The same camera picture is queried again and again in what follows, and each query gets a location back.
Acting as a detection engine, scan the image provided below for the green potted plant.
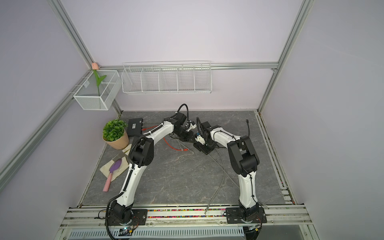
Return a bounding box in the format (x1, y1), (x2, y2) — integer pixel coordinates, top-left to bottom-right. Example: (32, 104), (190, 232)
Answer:
(103, 119), (129, 150)

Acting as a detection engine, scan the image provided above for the large black network switch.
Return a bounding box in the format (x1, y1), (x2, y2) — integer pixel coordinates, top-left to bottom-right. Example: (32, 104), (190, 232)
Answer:
(126, 118), (143, 137)

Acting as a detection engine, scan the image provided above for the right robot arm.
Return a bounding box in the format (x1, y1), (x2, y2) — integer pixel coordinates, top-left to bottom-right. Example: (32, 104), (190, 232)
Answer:
(194, 118), (262, 223)

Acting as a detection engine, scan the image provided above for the long white wire basket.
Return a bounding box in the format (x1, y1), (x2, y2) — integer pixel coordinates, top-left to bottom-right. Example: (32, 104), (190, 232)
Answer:
(122, 61), (213, 94)

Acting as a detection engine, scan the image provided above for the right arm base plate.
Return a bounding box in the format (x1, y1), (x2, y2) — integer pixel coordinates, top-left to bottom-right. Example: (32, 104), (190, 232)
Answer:
(223, 206), (267, 224)

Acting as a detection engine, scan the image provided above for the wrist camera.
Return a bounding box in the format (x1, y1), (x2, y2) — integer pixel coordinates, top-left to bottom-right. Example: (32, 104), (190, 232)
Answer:
(195, 133), (205, 145)
(185, 120), (197, 132)

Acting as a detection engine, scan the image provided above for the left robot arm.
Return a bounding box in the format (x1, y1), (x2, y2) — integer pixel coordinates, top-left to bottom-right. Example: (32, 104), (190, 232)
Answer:
(105, 104), (196, 225)

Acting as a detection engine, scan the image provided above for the small black network switch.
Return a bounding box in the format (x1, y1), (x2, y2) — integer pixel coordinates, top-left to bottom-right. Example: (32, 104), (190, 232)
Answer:
(194, 142), (205, 152)

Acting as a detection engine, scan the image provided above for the red ethernet cable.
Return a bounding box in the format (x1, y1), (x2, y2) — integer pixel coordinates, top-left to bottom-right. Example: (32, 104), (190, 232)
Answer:
(141, 125), (189, 152)

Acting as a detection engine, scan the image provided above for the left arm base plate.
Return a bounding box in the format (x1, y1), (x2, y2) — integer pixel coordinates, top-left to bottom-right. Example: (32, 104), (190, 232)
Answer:
(106, 209), (148, 227)

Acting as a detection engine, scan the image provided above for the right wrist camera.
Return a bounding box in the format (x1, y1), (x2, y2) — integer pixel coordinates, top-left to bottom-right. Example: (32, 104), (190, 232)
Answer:
(195, 133), (205, 145)

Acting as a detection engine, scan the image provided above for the pink purple brush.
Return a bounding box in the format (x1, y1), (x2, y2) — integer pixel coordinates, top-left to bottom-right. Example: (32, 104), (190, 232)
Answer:
(103, 159), (122, 192)

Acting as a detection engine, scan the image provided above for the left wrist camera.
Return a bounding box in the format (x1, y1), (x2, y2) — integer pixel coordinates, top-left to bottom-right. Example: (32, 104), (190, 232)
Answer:
(185, 120), (197, 132)

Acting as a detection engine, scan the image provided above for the grey ethernet cable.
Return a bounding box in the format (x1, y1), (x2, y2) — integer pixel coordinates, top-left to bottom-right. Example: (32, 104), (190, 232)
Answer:
(203, 148), (241, 215)
(167, 133), (196, 153)

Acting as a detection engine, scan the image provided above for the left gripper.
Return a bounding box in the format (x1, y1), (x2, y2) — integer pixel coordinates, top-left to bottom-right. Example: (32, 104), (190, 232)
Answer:
(174, 127), (198, 144)

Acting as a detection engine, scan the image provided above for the pink artificial tulip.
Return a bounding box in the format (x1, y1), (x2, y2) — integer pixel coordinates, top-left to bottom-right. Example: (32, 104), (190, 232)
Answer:
(92, 63), (107, 96)

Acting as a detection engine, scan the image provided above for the white mesh box basket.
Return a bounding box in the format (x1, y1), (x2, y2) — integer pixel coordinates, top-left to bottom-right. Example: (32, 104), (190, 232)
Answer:
(74, 70), (122, 111)

